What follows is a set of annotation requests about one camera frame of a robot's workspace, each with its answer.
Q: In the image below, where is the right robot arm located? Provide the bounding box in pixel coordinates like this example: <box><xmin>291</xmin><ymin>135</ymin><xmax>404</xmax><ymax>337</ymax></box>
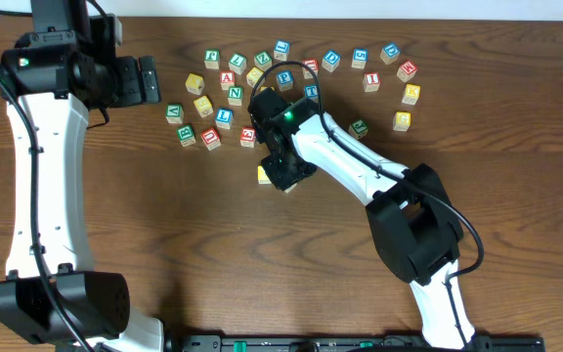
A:
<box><xmin>248</xmin><ymin>89</ymin><xmax>475</xmax><ymax>349</ymax></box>

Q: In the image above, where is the red U block bottom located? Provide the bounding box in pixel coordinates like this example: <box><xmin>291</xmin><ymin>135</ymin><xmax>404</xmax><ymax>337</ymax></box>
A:
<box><xmin>200</xmin><ymin>128</ymin><xmax>221</xmax><ymax>151</ymax></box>

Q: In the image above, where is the yellow G block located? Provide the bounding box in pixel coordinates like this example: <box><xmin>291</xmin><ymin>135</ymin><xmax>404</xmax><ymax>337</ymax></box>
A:
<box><xmin>393</xmin><ymin>111</ymin><xmax>411</xmax><ymax>132</ymax></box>

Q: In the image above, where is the blue D block right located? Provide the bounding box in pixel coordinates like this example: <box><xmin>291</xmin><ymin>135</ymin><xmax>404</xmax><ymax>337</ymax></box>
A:
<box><xmin>380</xmin><ymin>43</ymin><xmax>401</xmax><ymax>65</ymax></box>

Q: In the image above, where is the green 7 block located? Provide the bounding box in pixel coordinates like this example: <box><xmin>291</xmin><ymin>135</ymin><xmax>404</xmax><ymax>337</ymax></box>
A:
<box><xmin>229</xmin><ymin>53</ymin><xmax>247</xmax><ymax>75</ymax></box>

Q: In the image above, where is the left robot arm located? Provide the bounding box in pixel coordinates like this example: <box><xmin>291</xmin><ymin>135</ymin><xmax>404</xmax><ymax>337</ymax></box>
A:
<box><xmin>0</xmin><ymin>0</ymin><xmax>166</xmax><ymax>351</ymax></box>

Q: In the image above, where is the green B block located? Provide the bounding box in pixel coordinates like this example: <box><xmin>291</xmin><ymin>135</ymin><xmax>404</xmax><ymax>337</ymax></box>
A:
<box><xmin>176</xmin><ymin>124</ymin><xmax>196</xmax><ymax>147</ymax></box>

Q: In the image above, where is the yellow k block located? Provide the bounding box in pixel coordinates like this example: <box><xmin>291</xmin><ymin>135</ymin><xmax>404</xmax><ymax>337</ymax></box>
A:
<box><xmin>402</xmin><ymin>84</ymin><xmax>420</xmax><ymax>106</ymax></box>
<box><xmin>185</xmin><ymin>73</ymin><xmax>205</xmax><ymax>96</ymax></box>

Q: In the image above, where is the green N block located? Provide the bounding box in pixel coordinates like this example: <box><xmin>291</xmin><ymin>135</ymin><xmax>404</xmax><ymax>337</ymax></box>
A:
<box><xmin>228</xmin><ymin>86</ymin><xmax>243</xmax><ymax>106</ymax></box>

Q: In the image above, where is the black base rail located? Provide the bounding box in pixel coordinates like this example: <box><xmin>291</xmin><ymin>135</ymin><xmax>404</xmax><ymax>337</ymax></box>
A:
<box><xmin>178</xmin><ymin>335</ymin><xmax>546</xmax><ymax>352</ymax></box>

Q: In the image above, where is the yellow K block right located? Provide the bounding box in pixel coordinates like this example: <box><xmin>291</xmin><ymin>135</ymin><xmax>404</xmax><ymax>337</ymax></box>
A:
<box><xmin>402</xmin><ymin>84</ymin><xmax>420</xmax><ymax>106</ymax></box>

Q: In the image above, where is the green j block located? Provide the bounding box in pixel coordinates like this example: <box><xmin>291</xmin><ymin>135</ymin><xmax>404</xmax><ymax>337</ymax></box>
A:
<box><xmin>348</xmin><ymin>119</ymin><xmax>368</xmax><ymax>140</ymax></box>
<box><xmin>204</xmin><ymin>49</ymin><xmax>220</xmax><ymax>70</ymax></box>

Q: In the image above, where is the red A block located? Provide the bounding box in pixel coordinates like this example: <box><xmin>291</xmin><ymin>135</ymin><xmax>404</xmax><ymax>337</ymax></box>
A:
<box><xmin>219</xmin><ymin>70</ymin><xmax>236</xmax><ymax>91</ymax></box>

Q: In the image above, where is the green J block top left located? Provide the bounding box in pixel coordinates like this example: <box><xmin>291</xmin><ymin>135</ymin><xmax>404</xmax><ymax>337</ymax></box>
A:
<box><xmin>204</xmin><ymin>49</ymin><xmax>220</xmax><ymax>70</ymax></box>

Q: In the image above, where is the blue D block left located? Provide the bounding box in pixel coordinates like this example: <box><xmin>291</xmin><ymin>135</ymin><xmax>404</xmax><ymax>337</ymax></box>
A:
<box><xmin>322</xmin><ymin>50</ymin><xmax>341</xmax><ymax>72</ymax></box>

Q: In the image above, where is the blue d block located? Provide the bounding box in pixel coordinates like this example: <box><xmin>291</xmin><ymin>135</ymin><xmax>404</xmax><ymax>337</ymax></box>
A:
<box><xmin>322</xmin><ymin>50</ymin><xmax>341</xmax><ymax>72</ymax></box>
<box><xmin>380</xmin><ymin>43</ymin><xmax>401</xmax><ymax>65</ymax></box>

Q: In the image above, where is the red U block top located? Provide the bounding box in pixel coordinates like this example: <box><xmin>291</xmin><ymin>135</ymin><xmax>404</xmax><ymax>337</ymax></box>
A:
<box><xmin>302</xmin><ymin>59</ymin><xmax>319</xmax><ymax>79</ymax></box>

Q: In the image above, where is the red u block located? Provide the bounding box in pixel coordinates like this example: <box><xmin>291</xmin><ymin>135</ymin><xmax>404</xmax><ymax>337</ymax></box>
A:
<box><xmin>302</xmin><ymin>59</ymin><xmax>319</xmax><ymax>79</ymax></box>
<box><xmin>200</xmin><ymin>128</ymin><xmax>221</xmax><ymax>151</ymax></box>

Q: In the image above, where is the yellow C block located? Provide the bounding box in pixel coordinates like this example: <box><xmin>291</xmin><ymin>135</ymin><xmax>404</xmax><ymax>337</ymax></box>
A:
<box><xmin>257</xmin><ymin>165</ymin><xmax>271</xmax><ymax>185</ymax></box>

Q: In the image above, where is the green J block right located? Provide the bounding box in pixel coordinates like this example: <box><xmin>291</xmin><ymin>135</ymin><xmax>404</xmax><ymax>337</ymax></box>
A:
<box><xmin>348</xmin><ymin>119</ymin><xmax>368</xmax><ymax>140</ymax></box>

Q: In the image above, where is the red I block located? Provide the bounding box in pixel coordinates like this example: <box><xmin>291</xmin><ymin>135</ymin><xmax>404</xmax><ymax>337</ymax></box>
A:
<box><xmin>363</xmin><ymin>72</ymin><xmax>381</xmax><ymax>93</ymax></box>

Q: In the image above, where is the yellow plain block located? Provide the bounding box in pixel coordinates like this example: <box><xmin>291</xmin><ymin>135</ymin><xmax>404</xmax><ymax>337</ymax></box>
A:
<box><xmin>246</xmin><ymin>66</ymin><xmax>264</xmax><ymax>88</ymax></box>

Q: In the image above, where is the blue T block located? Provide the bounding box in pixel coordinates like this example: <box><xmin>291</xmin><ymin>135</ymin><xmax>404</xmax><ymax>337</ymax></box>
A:
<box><xmin>304</xmin><ymin>84</ymin><xmax>320</xmax><ymax>103</ymax></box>

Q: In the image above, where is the blue 5 block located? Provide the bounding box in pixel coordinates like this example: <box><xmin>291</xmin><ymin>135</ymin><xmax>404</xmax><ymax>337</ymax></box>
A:
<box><xmin>351</xmin><ymin>48</ymin><xmax>368</xmax><ymax>69</ymax></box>

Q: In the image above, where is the blue l block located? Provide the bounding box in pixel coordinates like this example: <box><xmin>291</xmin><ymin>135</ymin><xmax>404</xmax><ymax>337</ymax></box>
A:
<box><xmin>215</xmin><ymin>109</ymin><xmax>234</xmax><ymax>129</ymax></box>
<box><xmin>274</xmin><ymin>40</ymin><xmax>290</xmax><ymax>62</ymax></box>

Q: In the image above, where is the yellow O block moved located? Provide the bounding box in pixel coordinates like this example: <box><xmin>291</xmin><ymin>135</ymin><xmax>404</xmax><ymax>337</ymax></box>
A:
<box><xmin>283</xmin><ymin>183</ymin><xmax>298</xmax><ymax>194</ymax></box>

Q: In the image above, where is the yellow K block left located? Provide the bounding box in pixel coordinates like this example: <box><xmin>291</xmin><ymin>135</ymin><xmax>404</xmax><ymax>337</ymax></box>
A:
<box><xmin>185</xmin><ymin>73</ymin><xmax>205</xmax><ymax>96</ymax></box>

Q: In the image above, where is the green Z block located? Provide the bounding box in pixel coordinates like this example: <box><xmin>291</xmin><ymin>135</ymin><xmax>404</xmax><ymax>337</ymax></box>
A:
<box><xmin>254</xmin><ymin>51</ymin><xmax>273</xmax><ymax>71</ymax></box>

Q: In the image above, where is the yellow S block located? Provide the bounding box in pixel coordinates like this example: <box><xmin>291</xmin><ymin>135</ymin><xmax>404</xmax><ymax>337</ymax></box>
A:
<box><xmin>194</xmin><ymin>95</ymin><xmax>214</xmax><ymax>118</ymax></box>

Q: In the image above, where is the green V block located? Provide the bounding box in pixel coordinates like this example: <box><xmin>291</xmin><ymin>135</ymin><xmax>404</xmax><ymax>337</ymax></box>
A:
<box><xmin>165</xmin><ymin>104</ymin><xmax>184</xmax><ymax>124</ymax></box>

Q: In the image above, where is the blue L block top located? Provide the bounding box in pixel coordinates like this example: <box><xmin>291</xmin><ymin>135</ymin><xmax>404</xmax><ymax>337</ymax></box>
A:
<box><xmin>274</xmin><ymin>40</ymin><xmax>290</xmax><ymax>62</ymax></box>

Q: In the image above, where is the red M block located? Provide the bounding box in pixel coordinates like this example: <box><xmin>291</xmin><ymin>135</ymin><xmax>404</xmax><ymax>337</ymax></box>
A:
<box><xmin>397</xmin><ymin>61</ymin><xmax>418</xmax><ymax>82</ymax></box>

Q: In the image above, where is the blue P block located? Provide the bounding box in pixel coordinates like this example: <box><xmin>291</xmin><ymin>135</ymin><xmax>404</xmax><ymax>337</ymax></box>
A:
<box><xmin>276</xmin><ymin>70</ymin><xmax>294</xmax><ymax>92</ymax></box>

